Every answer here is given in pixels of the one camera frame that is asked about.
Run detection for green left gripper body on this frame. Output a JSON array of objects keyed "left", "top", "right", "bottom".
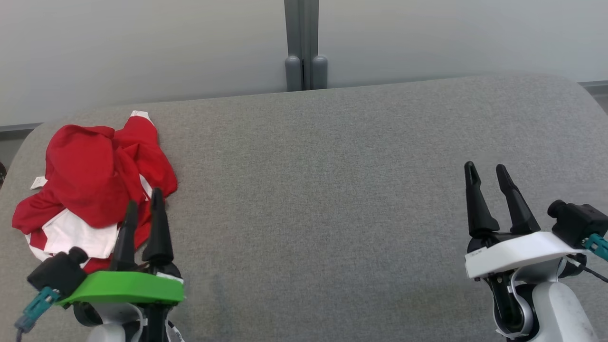
[{"left": 57, "top": 259, "right": 186, "bottom": 342}]

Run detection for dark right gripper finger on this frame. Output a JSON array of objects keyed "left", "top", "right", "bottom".
[
  {"left": 464, "top": 161, "right": 500, "bottom": 238},
  {"left": 496, "top": 164, "right": 541, "bottom": 234}
]

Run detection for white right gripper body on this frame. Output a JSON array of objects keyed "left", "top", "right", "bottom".
[{"left": 465, "top": 228, "right": 587, "bottom": 279}]

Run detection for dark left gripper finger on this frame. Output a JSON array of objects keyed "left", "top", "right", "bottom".
[
  {"left": 110, "top": 199, "right": 139, "bottom": 272},
  {"left": 142, "top": 188, "right": 174, "bottom": 266}
]

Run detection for red Bulls 23 jersey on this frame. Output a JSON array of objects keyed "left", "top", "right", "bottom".
[{"left": 30, "top": 124, "right": 179, "bottom": 229}]

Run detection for red Bulls shorts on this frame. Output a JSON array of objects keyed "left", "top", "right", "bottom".
[{"left": 12, "top": 110, "right": 179, "bottom": 275}]

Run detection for right camera cable teal plug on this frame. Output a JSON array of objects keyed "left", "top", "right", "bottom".
[{"left": 568, "top": 234, "right": 608, "bottom": 284}]

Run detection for camera cable teal plug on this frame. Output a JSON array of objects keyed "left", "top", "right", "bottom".
[
  {"left": 568, "top": 234, "right": 608, "bottom": 284},
  {"left": 14, "top": 286, "right": 60, "bottom": 342}
]

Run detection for left camera cable teal plug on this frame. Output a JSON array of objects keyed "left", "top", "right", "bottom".
[{"left": 14, "top": 286, "right": 60, "bottom": 342}]

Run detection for grey partition bottom rail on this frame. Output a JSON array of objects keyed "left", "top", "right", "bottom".
[
  {"left": 0, "top": 122, "right": 46, "bottom": 133},
  {"left": 577, "top": 80, "right": 608, "bottom": 95}
]

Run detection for grey partition post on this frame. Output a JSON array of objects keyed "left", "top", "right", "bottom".
[{"left": 284, "top": 0, "right": 329, "bottom": 92}]

